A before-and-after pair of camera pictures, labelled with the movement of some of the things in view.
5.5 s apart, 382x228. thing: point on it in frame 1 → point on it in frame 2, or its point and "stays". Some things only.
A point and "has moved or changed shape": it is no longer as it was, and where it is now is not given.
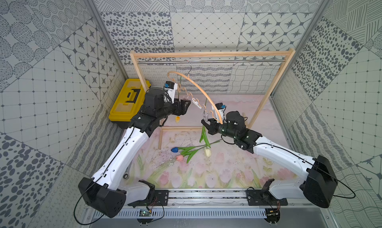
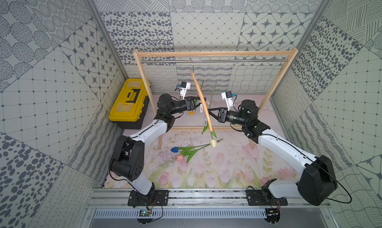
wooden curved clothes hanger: [195, 99] has moved or changed shape
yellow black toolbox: [127, 102] stays
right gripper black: [211, 127] → [223, 114]
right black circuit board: [273, 215] stays
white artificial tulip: [204, 138] → [213, 143]
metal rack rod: [175, 61] stays
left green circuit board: [144, 213] stays
